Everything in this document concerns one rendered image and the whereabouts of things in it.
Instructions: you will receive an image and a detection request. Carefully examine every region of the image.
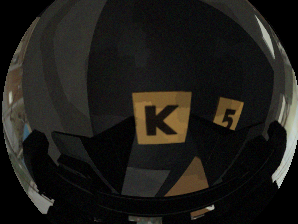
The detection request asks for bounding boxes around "tan letter tile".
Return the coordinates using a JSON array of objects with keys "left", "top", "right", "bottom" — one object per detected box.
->
[
  {"left": 212, "top": 96, "right": 243, "bottom": 131},
  {"left": 132, "top": 91, "right": 192, "bottom": 144}
]

